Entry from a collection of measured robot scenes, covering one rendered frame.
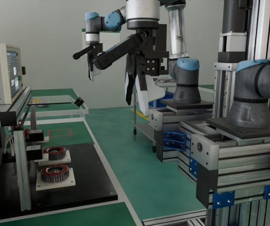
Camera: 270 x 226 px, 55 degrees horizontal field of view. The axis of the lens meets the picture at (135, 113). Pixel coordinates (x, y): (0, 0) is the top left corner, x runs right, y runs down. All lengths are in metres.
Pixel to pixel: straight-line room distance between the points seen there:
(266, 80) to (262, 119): 0.15
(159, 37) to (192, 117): 0.86
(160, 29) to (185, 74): 0.80
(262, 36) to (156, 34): 0.68
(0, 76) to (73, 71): 5.45
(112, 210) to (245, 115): 0.57
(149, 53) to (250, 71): 0.47
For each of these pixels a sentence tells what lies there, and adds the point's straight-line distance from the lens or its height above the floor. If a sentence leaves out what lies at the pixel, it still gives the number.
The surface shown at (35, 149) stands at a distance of 1.10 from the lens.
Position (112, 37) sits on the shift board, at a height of 1.72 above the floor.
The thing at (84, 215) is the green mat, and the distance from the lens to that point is 0.97.
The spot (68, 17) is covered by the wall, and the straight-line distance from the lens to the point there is 6.46.
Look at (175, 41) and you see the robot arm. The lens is 1.53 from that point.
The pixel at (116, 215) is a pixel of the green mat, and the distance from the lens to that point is 0.95.
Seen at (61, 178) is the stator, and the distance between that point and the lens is 1.13.
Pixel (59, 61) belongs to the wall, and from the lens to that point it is 6.39.
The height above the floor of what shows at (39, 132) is 0.92.
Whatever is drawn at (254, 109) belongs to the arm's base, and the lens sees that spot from 0.98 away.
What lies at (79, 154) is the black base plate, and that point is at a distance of 1.43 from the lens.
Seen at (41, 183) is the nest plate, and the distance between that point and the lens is 1.14.
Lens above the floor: 1.28
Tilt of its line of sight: 12 degrees down
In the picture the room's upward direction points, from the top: straight up
